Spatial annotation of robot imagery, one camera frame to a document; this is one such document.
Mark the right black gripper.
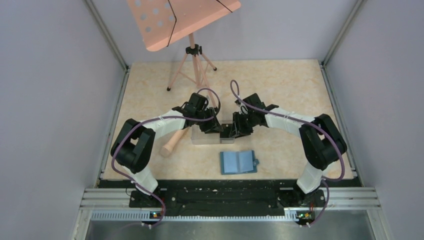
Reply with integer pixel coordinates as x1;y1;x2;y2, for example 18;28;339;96
229;111;257;139

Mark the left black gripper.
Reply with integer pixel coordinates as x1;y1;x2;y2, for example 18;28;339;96
195;106;224;134

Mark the black card stack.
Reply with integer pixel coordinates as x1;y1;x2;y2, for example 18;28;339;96
219;123;235;139

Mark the clear plastic box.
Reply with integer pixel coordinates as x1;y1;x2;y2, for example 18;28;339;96
191;125;235;145

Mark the teal card holder wallet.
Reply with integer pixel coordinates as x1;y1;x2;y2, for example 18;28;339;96
219;150;260;175

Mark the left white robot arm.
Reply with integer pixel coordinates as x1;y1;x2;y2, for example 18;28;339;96
110;92;222;207

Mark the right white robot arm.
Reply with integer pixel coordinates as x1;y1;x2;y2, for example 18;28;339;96
232;93;348;206

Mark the pink toy microphone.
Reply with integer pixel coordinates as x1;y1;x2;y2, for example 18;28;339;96
159;128;188;158

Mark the pink music stand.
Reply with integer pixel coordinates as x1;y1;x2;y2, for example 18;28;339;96
127;0;242;91

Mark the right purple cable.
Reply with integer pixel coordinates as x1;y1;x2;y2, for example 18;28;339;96
230;79;346;229

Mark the purple cable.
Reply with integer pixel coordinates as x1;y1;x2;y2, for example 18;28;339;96
110;87;222;229
230;79;346;229

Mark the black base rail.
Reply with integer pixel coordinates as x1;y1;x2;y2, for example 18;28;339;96
129;179;326;217

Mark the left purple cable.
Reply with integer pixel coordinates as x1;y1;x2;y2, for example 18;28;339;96
110;87;222;229

